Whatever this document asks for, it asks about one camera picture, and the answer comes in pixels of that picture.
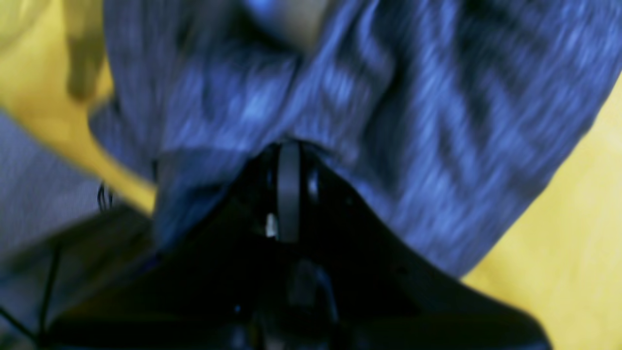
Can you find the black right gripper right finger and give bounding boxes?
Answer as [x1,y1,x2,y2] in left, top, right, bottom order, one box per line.
[298,144,551,350]

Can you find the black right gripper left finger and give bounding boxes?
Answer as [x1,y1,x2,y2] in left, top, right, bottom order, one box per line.
[45,146,280,350]

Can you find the grey long-sleeve T-shirt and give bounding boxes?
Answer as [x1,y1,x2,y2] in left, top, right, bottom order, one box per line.
[90,0,621,277]

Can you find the yellow table cloth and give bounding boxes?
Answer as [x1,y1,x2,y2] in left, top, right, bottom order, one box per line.
[1,0,621,350]

